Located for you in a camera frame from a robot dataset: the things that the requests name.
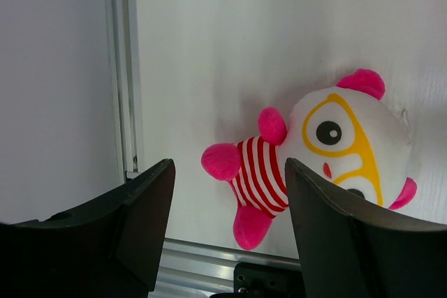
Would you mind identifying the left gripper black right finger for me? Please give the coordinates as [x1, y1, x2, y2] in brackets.
[285, 158, 446, 297]

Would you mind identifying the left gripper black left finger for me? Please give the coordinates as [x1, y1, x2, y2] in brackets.
[1, 159, 175, 297]

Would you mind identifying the white plush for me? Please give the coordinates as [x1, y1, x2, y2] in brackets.
[201, 68, 417, 251]

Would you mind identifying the aluminium frame rail front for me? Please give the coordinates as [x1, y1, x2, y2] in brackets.
[108, 0, 300, 297]

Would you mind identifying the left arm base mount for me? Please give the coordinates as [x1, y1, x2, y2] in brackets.
[211, 262, 307, 298]

